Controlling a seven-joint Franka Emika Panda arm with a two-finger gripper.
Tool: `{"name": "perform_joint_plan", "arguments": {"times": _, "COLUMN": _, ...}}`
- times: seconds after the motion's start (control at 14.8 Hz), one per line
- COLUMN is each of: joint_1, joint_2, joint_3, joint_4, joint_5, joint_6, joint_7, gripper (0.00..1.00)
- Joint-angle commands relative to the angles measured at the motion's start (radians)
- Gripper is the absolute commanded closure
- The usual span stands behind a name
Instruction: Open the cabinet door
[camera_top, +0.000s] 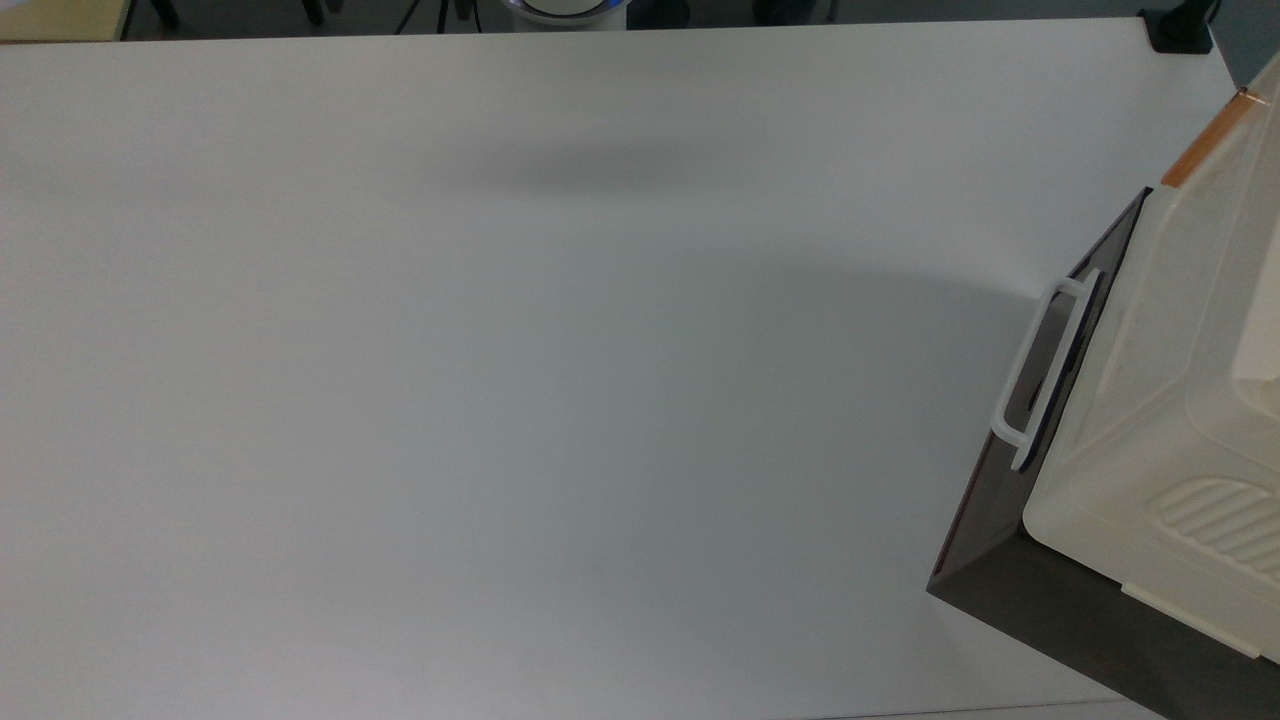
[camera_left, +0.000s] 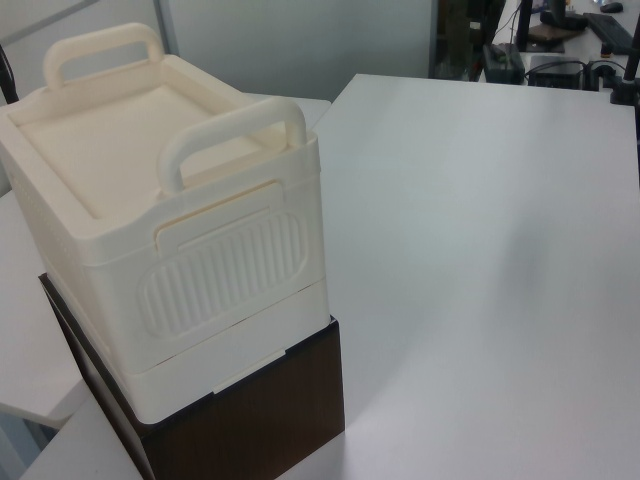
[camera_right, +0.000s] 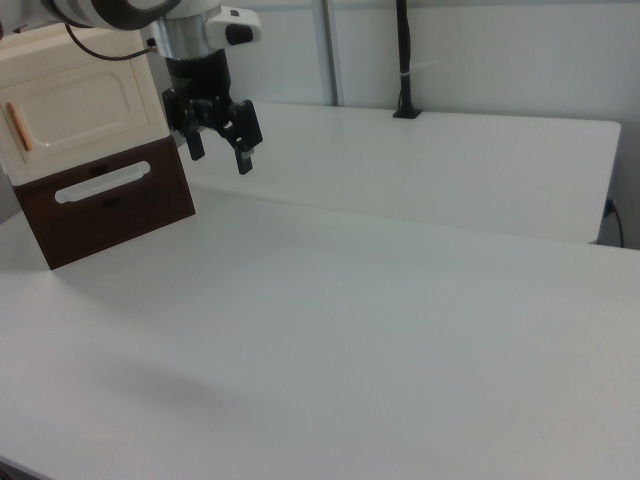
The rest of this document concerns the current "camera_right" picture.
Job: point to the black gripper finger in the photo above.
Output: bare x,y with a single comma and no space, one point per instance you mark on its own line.
247,130
194,137

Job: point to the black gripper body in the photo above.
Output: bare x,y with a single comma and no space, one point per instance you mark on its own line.
197,77

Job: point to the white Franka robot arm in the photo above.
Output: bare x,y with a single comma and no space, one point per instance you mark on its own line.
100,12

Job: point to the cream plastic cabinet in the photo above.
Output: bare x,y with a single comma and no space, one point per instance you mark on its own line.
146,100

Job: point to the cream cabinet door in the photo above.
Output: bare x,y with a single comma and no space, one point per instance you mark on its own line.
75,110

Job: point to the dark brown wooden drawer box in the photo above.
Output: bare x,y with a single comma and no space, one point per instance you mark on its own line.
100,230

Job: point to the grey metal partition post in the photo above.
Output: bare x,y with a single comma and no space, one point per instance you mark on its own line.
331,50

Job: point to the black camera pole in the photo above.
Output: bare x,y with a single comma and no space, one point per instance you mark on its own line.
404,50

